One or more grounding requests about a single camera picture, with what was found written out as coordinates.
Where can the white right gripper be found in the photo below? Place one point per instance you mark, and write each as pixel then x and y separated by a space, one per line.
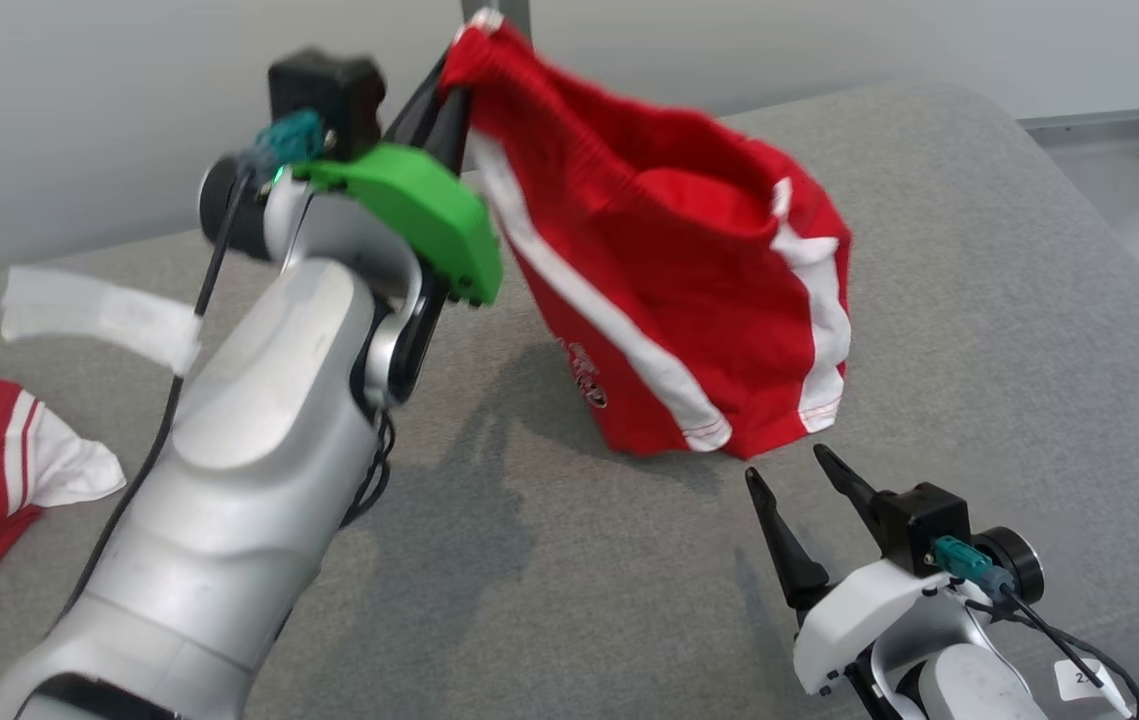
pixel 849 620

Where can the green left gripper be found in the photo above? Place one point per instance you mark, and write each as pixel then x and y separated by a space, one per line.
pixel 429 210

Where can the red shorts with white stripes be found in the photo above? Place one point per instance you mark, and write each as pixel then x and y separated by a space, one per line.
pixel 669 270

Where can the grey fabric sofa cushion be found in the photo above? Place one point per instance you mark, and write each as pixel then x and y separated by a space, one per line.
pixel 979 330

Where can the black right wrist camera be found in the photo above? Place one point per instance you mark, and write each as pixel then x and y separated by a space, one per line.
pixel 919 525

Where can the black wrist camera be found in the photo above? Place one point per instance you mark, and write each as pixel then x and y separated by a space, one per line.
pixel 919 525
pixel 324 95

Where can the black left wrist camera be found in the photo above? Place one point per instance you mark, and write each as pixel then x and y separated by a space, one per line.
pixel 324 95

